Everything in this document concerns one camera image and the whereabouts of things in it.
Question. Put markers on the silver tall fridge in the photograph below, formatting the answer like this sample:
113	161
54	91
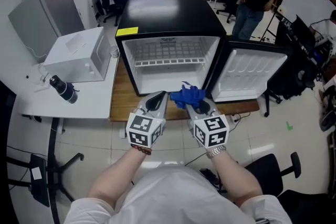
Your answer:
39	15

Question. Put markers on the white microwave oven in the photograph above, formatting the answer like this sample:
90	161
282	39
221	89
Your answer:
73	63

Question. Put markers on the black high-back chair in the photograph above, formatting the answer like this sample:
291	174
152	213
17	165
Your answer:
288	73

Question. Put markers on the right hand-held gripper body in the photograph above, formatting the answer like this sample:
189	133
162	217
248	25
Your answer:
212	131

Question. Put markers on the silver wristwatch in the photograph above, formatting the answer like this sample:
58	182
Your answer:
215	152

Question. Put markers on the white plastic grid shelf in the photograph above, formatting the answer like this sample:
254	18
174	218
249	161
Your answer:
168	62

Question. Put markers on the black computer monitor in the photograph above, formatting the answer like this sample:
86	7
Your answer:
303	31

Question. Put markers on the black waist pack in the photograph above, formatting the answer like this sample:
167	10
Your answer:
210	178

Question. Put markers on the white power strip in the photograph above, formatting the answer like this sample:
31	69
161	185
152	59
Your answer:
235	119

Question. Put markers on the white fridge door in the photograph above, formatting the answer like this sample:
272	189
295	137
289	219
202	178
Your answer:
249	73

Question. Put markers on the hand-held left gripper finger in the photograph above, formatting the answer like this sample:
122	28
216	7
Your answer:
163	107
147	108

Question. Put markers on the black power adapter box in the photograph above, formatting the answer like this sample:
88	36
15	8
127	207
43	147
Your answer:
39	186

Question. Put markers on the blue cleaning cloth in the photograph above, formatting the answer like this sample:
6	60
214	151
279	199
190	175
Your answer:
189	95

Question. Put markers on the black camera lens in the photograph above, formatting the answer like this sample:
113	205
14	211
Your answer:
64	89

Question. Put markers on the person's left forearm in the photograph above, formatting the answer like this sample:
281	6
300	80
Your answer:
115	178

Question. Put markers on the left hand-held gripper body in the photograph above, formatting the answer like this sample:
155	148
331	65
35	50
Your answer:
143	131

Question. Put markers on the white cup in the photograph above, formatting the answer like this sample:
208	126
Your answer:
114	52

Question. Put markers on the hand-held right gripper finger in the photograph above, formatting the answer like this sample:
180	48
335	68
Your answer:
192	112
213	110

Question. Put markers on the person's white shirt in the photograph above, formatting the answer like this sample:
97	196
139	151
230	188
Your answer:
170	196

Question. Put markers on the black desk frame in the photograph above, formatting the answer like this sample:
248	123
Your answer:
53	165

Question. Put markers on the yellow warning sticker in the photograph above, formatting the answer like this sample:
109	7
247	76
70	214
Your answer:
127	31

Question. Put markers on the black mini fridge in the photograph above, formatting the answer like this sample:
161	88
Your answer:
170	13

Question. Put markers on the black swivel chair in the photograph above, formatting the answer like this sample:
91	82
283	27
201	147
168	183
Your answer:
262	173

